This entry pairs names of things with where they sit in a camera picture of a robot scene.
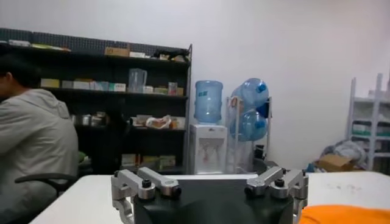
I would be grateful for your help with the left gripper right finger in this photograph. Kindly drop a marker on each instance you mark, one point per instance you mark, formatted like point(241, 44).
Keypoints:
point(280, 185)

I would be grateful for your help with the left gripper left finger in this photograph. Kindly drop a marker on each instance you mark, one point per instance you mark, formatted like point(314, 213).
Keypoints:
point(143, 187)

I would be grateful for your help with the orange t-shirt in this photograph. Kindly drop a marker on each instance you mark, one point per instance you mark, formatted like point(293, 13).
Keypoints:
point(344, 216)

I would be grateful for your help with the pile of striped clothes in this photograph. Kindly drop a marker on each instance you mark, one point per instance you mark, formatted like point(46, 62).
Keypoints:
point(347, 149)

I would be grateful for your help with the yellow green box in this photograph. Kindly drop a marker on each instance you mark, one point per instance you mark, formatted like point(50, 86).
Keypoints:
point(150, 161)

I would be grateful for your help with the white red box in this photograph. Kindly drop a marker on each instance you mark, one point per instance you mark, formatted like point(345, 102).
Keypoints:
point(129, 159)

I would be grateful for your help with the white metal jug rack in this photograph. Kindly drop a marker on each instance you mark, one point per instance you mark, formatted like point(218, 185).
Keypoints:
point(236, 152)

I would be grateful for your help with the large open-flap cardboard box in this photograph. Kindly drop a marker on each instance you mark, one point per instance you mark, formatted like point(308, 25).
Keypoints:
point(333, 162)

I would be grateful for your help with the plastic bag with food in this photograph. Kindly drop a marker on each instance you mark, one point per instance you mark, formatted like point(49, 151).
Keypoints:
point(158, 122)

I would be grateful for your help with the blue water jug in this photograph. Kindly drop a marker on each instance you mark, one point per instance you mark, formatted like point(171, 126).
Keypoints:
point(253, 92)
point(250, 126)
point(208, 100)

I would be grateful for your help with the white water dispenser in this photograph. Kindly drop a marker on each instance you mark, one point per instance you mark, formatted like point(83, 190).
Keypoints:
point(207, 146)

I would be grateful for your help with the black office chair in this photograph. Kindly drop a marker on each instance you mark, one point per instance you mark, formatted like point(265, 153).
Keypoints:
point(45, 177)

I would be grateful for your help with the pink package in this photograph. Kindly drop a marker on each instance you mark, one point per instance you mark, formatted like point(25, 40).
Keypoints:
point(172, 89)

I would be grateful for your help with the white green box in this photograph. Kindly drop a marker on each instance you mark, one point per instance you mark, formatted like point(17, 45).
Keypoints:
point(117, 87)

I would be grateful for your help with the clear plastic container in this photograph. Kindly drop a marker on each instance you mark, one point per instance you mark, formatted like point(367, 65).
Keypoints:
point(137, 80)

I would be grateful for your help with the blue white box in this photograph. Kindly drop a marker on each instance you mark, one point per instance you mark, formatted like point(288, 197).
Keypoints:
point(100, 86)

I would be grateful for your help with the white shelving unit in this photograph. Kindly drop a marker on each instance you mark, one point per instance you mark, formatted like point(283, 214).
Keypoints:
point(375, 121)

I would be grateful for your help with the person in grey hoodie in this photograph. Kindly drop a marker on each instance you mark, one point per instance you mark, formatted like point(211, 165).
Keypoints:
point(36, 137)

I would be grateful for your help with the black shelving unit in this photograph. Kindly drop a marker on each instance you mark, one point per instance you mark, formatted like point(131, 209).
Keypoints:
point(100, 70)

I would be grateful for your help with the small brown carton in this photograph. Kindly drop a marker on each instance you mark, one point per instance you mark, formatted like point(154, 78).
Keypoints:
point(117, 52)

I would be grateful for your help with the yellow label box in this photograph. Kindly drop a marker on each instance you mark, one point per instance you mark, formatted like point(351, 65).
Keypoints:
point(50, 83)

